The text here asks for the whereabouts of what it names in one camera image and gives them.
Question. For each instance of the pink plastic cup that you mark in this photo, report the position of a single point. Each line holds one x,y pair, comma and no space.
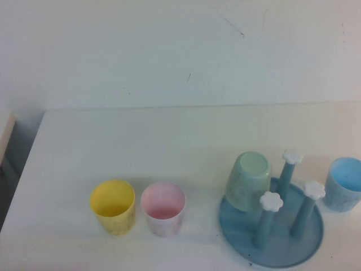
163,197

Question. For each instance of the light blue plastic cup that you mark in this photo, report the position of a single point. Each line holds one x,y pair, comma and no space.
341,197

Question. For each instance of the yellow plastic cup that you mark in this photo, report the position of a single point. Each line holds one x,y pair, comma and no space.
112,197

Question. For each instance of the beige wooden board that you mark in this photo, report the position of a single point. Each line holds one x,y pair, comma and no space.
7,132

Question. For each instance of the blue cup stand white caps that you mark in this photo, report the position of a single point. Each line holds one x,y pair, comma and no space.
239,237

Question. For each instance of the pale green plastic cup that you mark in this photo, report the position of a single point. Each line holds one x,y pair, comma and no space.
245,183

